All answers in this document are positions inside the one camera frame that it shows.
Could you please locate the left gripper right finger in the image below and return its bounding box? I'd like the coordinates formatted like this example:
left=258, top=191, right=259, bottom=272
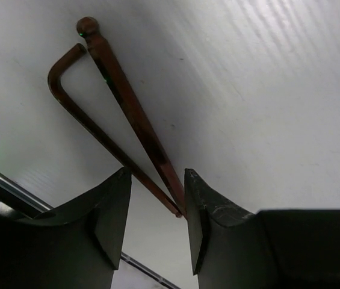
left=184, top=169, right=278, bottom=288

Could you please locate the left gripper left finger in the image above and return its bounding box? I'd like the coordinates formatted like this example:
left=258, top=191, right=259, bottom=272
left=19, top=167, right=132, bottom=288

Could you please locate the brown hex key long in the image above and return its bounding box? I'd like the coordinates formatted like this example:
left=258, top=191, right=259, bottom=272
left=47, top=43, right=183, bottom=217

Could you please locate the brown hex key ball-end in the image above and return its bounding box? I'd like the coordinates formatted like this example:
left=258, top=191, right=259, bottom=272
left=76, top=16, right=187, bottom=217

